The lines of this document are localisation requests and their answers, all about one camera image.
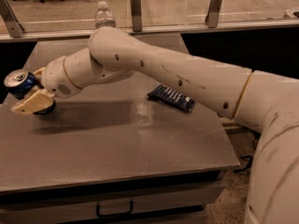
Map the dark blue snack wrapper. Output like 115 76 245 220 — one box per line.
148 85 195 113

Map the metal glass bracket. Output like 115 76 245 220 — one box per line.
130 0 142 32
0 0 24 38
206 0 222 28

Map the clear plastic water bottle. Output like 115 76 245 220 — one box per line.
95 1 116 28

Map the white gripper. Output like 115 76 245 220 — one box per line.
11 56 81 115

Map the black drawer handle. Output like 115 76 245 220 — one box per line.
95 200 134 218

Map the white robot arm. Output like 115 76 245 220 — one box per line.
4 26 299 224

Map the middle metal glass bracket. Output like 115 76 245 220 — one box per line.
130 0 142 32

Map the left metal glass bracket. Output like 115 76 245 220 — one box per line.
0 0 24 38

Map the blue pepsi can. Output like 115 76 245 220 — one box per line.
3 68 57 116

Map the right metal glass bracket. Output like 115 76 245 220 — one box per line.
206 0 222 28

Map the grey metal drawer cabinet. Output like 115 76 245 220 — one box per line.
0 169 226 224

